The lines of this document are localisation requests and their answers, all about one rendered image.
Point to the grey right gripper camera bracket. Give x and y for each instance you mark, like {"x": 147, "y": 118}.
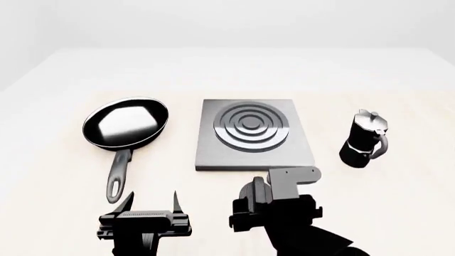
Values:
{"x": 288, "y": 184}

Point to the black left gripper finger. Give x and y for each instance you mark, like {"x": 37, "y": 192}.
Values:
{"x": 126, "y": 204}
{"x": 176, "y": 204}

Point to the grey single-burner stove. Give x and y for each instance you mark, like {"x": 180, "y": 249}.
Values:
{"x": 227, "y": 157}

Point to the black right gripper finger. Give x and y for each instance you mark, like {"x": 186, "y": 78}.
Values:
{"x": 263, "y": 190}
{"x": 246, "y": 194}

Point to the black frying pan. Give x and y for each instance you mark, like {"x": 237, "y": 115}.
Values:
{"x": 126, "y": 125}

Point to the black and silver moka pot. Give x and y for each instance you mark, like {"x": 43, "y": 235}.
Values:
{"x": 359, "y": 138}

